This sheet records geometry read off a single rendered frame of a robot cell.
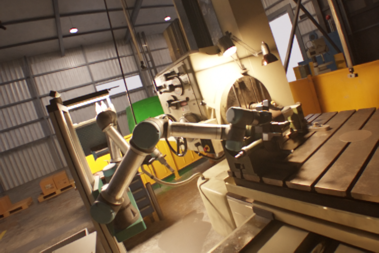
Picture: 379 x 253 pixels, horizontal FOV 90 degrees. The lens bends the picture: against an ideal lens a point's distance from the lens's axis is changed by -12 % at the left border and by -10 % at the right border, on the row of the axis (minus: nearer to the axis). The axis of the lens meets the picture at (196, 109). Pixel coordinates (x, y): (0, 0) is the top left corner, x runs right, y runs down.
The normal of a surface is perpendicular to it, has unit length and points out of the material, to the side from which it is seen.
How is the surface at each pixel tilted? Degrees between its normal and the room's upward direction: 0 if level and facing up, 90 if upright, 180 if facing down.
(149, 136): 85
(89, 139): 90
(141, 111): 84
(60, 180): 90
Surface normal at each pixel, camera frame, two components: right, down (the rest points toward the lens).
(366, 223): -0.79, 0.31
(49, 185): 0.55, -0.13
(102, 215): -0.04, 0.18
